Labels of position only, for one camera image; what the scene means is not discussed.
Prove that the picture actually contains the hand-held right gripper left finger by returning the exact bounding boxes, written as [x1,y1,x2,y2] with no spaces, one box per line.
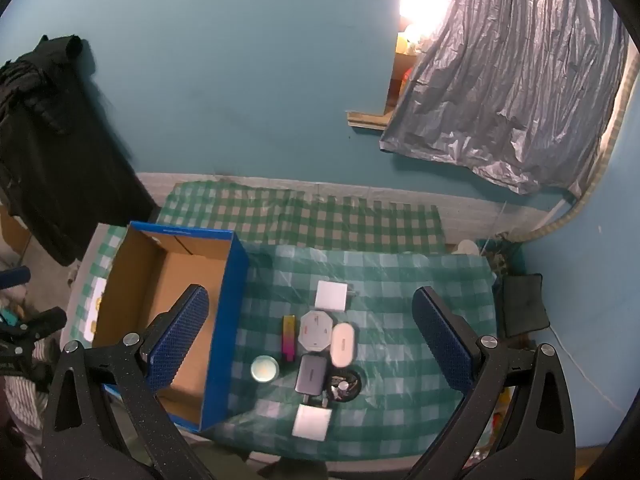
[42,284,211,480]

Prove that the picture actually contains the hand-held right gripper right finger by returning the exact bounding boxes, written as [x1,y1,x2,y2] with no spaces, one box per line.
[407,286,576,480]

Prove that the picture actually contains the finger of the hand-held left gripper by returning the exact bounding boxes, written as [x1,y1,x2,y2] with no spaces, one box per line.
[0,266,32,291]
[0,306,68,361]

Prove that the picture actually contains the blue cardboard box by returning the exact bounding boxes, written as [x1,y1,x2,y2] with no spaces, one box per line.
[91,221,249,433]

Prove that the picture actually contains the green round tin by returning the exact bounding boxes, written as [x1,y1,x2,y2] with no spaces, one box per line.
[250,355,279,383]

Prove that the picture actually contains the white oval case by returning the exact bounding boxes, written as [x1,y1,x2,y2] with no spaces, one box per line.
[330,322,356,367]

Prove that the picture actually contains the black round fan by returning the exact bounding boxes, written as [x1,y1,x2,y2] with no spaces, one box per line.
[325,367,364,403]

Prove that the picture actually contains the pink and gold lighter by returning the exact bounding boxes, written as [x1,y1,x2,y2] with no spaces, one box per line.
[282,315,297,362]

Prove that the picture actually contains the white plug charger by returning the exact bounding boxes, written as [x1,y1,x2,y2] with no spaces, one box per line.
[315,280,358,311]
[291,404,333,442]

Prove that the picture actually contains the white octagonal box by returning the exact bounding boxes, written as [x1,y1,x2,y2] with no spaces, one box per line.
[299,310,334,353]

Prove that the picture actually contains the dark grey plug charger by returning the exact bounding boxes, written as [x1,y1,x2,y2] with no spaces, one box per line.
[294,353,332,408]

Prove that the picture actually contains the light green checkered tablecloth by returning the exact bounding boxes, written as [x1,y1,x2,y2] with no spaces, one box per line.
[67,222,501,461]

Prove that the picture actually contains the striped cloth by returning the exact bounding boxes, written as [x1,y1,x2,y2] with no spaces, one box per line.
[0,370,51,431]

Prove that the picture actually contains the black cushion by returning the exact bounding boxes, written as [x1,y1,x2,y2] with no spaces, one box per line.
[501,273,550,338]

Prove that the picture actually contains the black hanging clothing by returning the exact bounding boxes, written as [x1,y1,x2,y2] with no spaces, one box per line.
[0,34,156,267]

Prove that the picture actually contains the dark green checkered cloth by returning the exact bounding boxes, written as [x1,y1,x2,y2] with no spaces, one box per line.
[157,180,446,253]

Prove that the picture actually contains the cardboard strip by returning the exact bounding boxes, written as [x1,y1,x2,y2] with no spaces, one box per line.
[346,110,396,133]

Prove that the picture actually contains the grey plastic sheet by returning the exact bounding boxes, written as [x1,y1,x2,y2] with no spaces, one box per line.
[379,0,630,196]

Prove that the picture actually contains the beige rope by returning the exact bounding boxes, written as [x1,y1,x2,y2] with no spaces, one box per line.
[500,52,640,243]

